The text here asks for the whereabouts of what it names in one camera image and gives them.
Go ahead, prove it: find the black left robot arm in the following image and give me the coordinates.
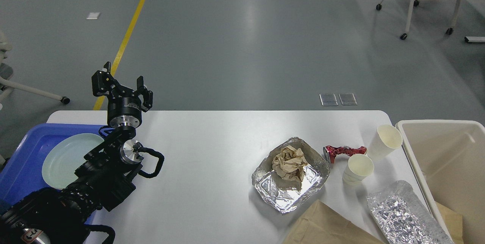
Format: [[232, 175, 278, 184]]
[[1, 62, 164, 244]]

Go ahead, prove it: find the brown paper bag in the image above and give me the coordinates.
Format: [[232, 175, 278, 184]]
[[283, 200, 382, 244]]

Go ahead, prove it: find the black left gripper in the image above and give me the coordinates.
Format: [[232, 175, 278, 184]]
[[91, 61, 153, 128]]

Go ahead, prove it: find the beige plastic bin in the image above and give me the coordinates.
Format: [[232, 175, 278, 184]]
[[396, 120, 485, 244]]

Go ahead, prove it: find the metal floor plate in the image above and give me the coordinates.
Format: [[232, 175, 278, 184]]
[[338, 93, 358, 106], [320, 93, 338, 106]]

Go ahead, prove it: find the crumpled brown paper ball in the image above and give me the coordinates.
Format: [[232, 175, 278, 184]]
[[272, 145, 308, 183]]

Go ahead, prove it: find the blue plastic tray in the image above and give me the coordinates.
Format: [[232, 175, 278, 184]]
[[1, 124, 103, 214]]

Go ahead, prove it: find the white chair left background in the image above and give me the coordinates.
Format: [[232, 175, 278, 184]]
[[0, 32, 71, 110]]

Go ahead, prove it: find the crushed red can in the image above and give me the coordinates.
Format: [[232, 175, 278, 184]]
[[323, 145, 367, 164]]

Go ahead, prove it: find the aluminium foil tray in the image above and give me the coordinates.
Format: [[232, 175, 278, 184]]
[[252, 137, 330, 214]]

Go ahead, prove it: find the white floor marker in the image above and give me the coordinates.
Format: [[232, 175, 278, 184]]
[[86, 12, 101, 20]]

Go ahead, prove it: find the mint green plate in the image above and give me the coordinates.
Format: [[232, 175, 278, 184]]
[[42, 133, 104, 190]]

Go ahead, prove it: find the white bar on floor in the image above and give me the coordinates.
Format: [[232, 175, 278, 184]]
[[464, 36, 485, 44]]

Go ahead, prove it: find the cream paper cup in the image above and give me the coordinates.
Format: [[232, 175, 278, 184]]
[[366, 125, 403, 161], [342, 154, 374, 186]]

